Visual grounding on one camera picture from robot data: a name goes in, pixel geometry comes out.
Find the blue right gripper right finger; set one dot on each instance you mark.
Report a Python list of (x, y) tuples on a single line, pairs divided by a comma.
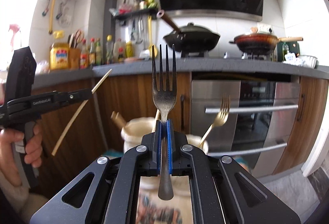
[(171, 145)]

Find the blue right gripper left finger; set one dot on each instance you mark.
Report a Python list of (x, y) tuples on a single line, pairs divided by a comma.
[(157, 144)]

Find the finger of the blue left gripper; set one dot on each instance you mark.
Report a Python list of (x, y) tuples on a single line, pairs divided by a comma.
[(76, 96)]

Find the gold fork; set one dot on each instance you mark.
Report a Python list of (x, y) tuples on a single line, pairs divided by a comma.
[(220, 118)]

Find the grey kitchen countertop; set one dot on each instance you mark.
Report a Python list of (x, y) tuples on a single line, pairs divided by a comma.
[(183, 65)]

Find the person's left hand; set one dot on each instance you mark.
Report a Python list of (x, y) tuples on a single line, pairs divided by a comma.
[(11, 140)]

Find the silver fork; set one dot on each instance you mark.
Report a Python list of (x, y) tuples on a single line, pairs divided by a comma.
[(164, 91)]

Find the white floral ceramic utensil holder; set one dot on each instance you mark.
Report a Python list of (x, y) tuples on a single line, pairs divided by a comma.
[(135, 129)]

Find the red cap sauce bottle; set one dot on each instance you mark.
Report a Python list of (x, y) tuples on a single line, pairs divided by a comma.
[(84, 55)]

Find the wooden knife block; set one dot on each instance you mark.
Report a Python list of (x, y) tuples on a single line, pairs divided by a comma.
[(74, 58)]

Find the yellow lidded jar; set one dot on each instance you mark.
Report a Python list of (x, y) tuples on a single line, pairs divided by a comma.
[(59, 56)]

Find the green sauce bottle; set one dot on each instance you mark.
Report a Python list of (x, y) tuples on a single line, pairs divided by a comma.
[(99, 53)]

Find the clear oil bottle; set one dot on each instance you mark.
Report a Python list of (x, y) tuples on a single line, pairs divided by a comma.
[(109, 50)]

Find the yellow ladle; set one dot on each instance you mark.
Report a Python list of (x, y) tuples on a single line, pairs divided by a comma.
[(150, 35)]

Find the quilted horse print mat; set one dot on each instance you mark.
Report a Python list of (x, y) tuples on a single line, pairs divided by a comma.
[(152, 209)]

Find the stainless steel oven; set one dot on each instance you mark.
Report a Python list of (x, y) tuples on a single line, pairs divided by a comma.
[(259, 124)]

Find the black wok with lid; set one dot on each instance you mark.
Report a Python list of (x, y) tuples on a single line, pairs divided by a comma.
[(190, 38)]

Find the brown frying pan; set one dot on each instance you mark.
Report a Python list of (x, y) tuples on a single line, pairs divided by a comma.
[(260, 44)]

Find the olive oil bottle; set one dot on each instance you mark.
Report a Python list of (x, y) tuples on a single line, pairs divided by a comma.
[(285, 50)]

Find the white foil tray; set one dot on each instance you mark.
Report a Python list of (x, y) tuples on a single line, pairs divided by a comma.
[(300, 60)]

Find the black wall shelf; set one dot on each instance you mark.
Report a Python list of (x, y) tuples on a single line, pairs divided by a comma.
[(135, 14)]

